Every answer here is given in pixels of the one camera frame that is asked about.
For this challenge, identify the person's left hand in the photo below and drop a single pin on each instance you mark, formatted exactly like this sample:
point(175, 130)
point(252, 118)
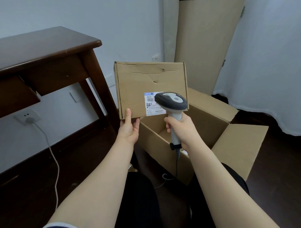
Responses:
point(127, 132)

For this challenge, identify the person's right hand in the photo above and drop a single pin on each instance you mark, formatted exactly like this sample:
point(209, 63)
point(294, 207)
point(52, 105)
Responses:
point(185, 131)

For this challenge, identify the person's right thumb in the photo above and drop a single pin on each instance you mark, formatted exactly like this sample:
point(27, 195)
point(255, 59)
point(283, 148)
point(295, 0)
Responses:
point(169, 120)

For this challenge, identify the person's left thumb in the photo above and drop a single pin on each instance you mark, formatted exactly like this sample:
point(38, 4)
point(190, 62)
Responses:
point(128, 116)

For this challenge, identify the grey white barcode scanner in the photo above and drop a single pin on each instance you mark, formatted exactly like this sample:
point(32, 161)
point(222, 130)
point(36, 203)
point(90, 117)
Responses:
point(172, 101)

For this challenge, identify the small labelled cardboard box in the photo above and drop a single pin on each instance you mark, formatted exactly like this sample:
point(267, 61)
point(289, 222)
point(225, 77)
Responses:
point(141, 84)

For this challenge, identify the person's right forearm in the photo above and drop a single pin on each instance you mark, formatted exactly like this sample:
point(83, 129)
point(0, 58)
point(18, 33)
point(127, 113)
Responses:
point(216, 185)

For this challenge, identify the person's left forearm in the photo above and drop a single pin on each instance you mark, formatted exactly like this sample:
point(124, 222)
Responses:
point(101, 183)

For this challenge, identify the large open cardboard box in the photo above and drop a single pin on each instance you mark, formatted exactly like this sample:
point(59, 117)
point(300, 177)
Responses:
point(211, 126)

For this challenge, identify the person's black trousers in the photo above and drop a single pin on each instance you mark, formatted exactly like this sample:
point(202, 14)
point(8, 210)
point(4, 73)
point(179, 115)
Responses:
point(138, 202)

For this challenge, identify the tall cardboard sheet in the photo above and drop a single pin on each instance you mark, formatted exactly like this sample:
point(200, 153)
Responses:
point(207, 42)

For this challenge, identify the dark wooden table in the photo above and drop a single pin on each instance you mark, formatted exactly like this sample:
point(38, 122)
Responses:
point(47, 49)

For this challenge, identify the white curtain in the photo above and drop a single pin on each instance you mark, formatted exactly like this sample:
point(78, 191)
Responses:
point(265, 70)

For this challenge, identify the dark sleeve with white trim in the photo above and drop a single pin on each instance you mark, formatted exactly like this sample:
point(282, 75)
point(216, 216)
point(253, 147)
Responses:
point(61, 226)

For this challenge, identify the white blank wall plate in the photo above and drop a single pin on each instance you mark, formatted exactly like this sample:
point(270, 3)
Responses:
point(75, 96)

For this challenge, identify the small white wall outlet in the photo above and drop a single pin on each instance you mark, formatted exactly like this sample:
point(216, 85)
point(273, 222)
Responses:
point(155, 58)

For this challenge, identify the white wall socket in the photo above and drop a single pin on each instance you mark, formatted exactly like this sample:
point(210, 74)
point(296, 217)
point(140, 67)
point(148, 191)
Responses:
point(21, 116)

